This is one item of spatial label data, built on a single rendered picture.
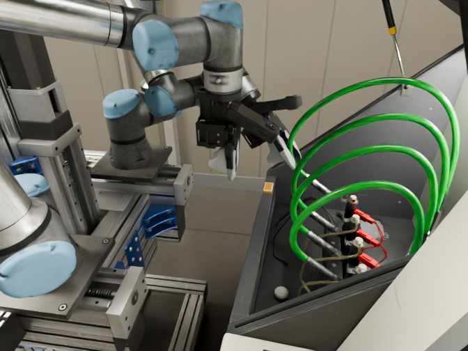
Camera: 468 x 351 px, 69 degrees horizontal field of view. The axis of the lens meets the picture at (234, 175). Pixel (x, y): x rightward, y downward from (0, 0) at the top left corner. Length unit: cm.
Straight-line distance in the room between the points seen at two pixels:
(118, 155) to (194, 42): 66
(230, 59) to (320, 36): 176
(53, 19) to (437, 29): 220
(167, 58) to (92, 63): 220
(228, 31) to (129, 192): 76
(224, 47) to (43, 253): 45
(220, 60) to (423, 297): 48
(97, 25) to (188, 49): 17
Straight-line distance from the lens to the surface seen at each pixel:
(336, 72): 243
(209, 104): 69
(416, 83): 81
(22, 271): 63
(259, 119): 69
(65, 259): 64
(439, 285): 51
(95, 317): 85
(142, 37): 58
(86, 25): 66
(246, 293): 87
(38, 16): 65
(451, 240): 51
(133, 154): 116
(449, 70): 117
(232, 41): 63
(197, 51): 60
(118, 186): 125
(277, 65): 240
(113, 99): 113
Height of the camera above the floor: 163
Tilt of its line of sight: 33 degrees down
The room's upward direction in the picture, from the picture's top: straight up
